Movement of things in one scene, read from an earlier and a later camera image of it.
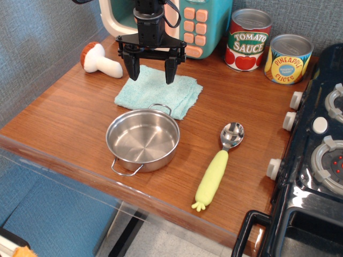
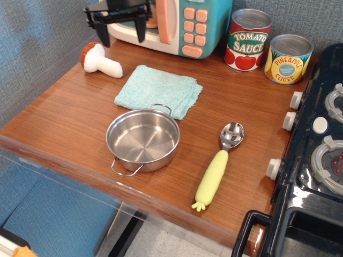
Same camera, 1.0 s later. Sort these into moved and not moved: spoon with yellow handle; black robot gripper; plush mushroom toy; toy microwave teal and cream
Moved: black robot gripper
Not moved: toy microwave teal and cream; spoon with yellow handle; plush mushroom toy
